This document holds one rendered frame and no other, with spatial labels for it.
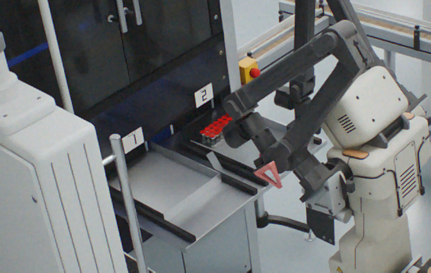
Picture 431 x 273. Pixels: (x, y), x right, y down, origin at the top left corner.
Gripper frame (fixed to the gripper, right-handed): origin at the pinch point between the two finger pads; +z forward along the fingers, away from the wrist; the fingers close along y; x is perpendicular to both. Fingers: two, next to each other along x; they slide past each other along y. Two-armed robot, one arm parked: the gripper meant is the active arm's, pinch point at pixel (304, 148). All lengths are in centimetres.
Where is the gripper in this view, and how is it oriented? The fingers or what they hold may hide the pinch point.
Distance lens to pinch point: 282.1
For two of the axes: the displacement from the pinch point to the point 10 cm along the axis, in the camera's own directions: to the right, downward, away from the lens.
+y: -7.3, -3.2, 6.1
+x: -6.8, 4.7, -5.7
